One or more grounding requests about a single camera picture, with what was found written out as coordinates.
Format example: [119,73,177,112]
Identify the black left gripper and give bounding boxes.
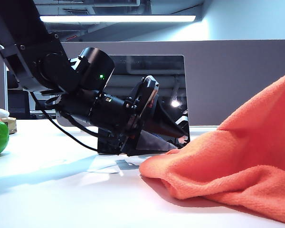
[123,75,190,143]

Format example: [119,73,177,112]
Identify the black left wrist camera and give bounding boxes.
[97,127,133,155]

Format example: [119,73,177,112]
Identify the black office chair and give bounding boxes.
[8,89,30,119]

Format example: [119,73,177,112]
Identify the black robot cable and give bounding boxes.
[29,91,99,152]

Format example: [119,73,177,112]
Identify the black glossy standing panel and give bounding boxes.
[97,55,191,156]

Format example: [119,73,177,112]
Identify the large grey desk divider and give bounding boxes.
[56,39,285,128]

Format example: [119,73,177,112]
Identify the gold tissue pack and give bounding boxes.
[1,117,18,135]

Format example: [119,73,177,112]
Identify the long ceiling light strip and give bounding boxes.
[39,15,197,24]

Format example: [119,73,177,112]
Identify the orange microfibre cloth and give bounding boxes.
[139,69,285,225]

